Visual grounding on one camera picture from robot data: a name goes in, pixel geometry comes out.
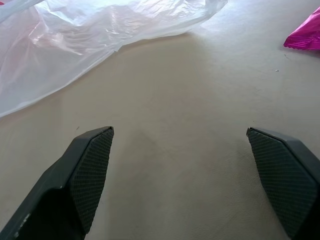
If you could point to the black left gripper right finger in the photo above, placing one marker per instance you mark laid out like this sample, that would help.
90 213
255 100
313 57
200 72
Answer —
287 172

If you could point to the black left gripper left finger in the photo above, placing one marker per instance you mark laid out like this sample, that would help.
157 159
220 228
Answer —
62 185

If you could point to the magenta foil snack packet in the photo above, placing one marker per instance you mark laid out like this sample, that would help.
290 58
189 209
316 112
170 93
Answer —
306 35

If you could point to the translucent white plastic bag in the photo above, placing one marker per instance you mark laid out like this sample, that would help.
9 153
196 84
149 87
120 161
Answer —
70 42

